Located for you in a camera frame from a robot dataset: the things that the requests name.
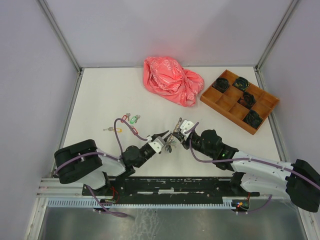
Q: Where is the metal keyring with keys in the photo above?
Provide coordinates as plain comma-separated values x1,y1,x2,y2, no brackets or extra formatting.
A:
164,117,183,153

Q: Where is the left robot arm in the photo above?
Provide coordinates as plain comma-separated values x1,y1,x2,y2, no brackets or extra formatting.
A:
54,131,169,195

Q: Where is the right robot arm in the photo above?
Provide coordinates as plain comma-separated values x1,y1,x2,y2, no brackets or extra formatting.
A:
174,129,320,213

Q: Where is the key with red tag lower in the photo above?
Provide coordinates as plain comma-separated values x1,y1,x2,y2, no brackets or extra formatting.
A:
126,123,138,136

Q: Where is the key with red tag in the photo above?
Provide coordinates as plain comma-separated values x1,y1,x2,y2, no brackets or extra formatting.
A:
121,112,131,123
126,123,138,136

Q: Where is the key with green tag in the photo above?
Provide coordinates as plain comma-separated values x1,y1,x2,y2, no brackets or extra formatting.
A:
129,114,141,125

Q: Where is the key with yellow tag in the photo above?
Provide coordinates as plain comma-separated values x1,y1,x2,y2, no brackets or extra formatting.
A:
103,126,123,133

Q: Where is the pink crumpled cloth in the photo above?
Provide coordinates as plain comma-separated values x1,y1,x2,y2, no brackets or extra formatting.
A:
143,56,205,107

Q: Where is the black roll top left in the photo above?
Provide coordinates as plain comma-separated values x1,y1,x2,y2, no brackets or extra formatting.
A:
212,77,230,93

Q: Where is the black roll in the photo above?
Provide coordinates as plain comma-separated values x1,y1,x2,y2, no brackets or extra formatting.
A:
237,91,256,109
232,76,250,92
212,77,230,93
243,110,263,129

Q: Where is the wooden compartment tray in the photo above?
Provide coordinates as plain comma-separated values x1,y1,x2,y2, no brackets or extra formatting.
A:
200,69,280,135

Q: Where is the black roll bottom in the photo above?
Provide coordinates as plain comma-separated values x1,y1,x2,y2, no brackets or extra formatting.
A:
243,110,263,129

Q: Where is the black roll middle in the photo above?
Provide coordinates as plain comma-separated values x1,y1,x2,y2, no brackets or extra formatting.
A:
237,91,256,109

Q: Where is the black roll top right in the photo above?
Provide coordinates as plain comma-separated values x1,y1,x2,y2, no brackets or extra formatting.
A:
232,76,250,92

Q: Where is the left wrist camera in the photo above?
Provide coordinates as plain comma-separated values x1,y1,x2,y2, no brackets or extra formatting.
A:
147,136,166,154

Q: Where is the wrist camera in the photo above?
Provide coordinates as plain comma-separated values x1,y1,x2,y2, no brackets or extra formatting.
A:
147,136,166,154
179,119,195,137

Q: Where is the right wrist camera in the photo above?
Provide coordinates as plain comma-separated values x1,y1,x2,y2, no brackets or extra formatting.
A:
179,119,195,137

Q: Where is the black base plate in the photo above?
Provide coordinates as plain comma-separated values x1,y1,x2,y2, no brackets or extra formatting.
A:
93,176,260,205

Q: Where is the white cable duct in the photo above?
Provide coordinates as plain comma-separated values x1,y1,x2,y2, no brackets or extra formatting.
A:
47,195,238,209

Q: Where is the aluminium frame rail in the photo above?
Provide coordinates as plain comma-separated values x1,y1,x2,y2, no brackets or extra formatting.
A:
36,178,83,198

